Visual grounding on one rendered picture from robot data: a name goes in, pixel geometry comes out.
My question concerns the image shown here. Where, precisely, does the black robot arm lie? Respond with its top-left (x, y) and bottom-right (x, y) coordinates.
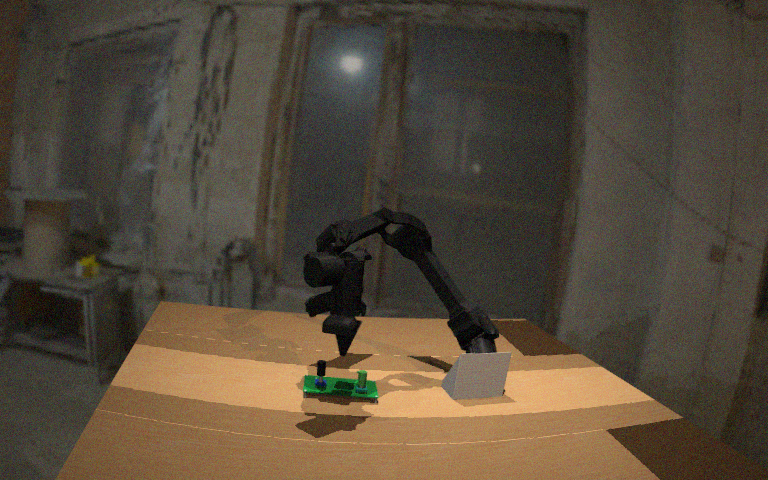
top-left (303, 208), bottom-right (499, 354)

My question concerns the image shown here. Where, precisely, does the green circuit board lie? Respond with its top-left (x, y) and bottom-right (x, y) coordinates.
top-left (303, 360), bottom-right (378, 403)

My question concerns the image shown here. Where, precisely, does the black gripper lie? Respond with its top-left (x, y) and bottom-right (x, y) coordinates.
top-left (322, 284), bottom-right (366, 356)

